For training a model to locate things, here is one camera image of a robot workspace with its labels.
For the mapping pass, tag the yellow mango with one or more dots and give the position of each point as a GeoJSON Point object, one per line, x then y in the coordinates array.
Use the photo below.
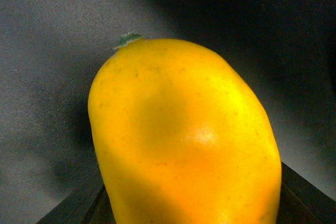
{"type": "Point", "coordinates": [181, 138]}

